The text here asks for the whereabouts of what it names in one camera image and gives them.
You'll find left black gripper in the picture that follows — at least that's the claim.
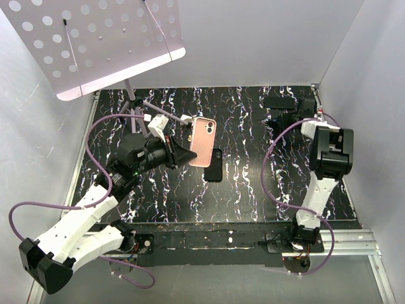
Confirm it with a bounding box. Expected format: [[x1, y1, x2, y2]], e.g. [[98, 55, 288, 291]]
[[132, 133, 197, 176]]

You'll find bare black phone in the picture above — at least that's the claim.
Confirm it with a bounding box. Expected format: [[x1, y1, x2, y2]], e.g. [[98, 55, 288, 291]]
[[263, 96, 296, 110]]

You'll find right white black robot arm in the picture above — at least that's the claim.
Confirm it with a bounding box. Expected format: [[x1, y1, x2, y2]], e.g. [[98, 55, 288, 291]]
[[264, 97, 354, 252]]

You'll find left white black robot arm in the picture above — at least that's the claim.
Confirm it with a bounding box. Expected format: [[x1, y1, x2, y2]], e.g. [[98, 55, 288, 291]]
[[19, 134, 197, 295]]

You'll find music stand tripod pole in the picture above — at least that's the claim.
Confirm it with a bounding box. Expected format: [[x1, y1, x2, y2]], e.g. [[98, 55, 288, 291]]
[[119, 79, 193, 137]]

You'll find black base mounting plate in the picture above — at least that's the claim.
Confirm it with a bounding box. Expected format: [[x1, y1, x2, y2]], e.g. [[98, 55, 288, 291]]
[[97, 221, 327, 269]]

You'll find perforated music stand desk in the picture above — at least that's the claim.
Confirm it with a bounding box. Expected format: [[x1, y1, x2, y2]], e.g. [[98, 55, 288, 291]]
[[1, 1, 186, 101]]

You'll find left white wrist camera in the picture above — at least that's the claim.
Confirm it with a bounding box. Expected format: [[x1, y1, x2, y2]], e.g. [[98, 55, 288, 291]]
[[147, 114, 169, 141]]

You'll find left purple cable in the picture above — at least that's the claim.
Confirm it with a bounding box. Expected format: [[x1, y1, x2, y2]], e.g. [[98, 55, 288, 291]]
[[8, 113, 156, 289]]

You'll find purple cable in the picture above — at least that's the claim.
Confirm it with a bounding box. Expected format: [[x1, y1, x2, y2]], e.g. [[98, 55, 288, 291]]
[[261, 109, 341, 276], [8, 113, 156, 289]]

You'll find left aluminium side rail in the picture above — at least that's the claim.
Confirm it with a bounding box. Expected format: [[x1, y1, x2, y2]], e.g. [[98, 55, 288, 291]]
[[63, 90, 101, 207]]

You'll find aluminium side rail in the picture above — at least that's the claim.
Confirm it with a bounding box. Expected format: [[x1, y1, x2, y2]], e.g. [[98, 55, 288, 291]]
[[310, 83, 357, 221], [63, 90, 101, 207]]

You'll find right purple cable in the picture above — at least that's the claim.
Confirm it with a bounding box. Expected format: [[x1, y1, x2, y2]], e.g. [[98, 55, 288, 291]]
[[261, 109, 341, 276]]

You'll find right aluminium side rail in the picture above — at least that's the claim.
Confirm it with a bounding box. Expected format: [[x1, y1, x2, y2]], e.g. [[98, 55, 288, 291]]
[[310, 83, 357, 221]]

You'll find aluminium front rail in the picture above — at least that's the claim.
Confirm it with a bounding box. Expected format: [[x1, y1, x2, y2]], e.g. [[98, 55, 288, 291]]
[[40, 231, 380, 258]]

